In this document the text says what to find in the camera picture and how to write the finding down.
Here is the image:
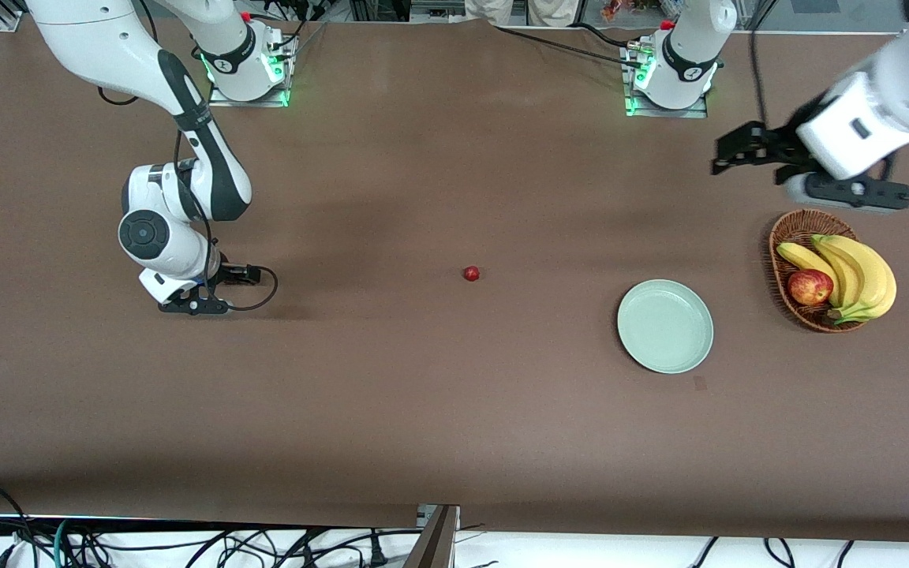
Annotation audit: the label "light green round plate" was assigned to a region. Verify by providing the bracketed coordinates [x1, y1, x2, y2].
[617, 279, 714, 375]

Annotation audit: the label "brown wicker basket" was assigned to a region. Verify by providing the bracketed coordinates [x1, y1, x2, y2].
[769, 208, 870, 334]

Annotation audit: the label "small yellow banana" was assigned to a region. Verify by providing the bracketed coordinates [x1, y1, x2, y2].
[776, 241, 842, 308]

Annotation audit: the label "red apple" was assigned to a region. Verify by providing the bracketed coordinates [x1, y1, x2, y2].
[787, 268, 835, 307]

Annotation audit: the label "large yellow banana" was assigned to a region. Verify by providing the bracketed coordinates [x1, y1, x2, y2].
[821, 234, 897, 325]

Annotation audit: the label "orange background object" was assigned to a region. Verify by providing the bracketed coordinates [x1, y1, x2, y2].
[601, 0, 664, 22]

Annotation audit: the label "beige person trousers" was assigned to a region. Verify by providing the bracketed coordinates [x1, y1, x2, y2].
[464, 0, 580, 28]

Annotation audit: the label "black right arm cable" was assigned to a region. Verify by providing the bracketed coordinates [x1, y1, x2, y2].
[98, 0, 279, 312]

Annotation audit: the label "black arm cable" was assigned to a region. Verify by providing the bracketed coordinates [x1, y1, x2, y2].
[98, 0, 279, 312]
[750, 0, 780, 133]

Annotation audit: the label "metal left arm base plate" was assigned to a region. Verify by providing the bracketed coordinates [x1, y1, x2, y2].
[624, 43, 709, 119]

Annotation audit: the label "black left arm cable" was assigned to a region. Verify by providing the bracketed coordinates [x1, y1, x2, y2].
[750, 0, 780, 133]

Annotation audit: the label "short black table cable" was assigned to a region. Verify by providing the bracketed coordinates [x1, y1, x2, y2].
[569, 22, 637, 50]

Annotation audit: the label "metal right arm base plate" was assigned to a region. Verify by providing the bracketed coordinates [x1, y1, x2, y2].
[208, 35, 298, 108]

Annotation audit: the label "long black table cable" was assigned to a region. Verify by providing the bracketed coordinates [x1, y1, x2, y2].
[492, 25, 645, 69]

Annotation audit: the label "black base power cables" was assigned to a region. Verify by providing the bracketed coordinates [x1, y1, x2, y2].
[253, 0, 331, 50]

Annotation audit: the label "aluminium profile post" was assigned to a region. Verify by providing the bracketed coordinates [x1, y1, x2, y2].
[403, 503, 461, 568]

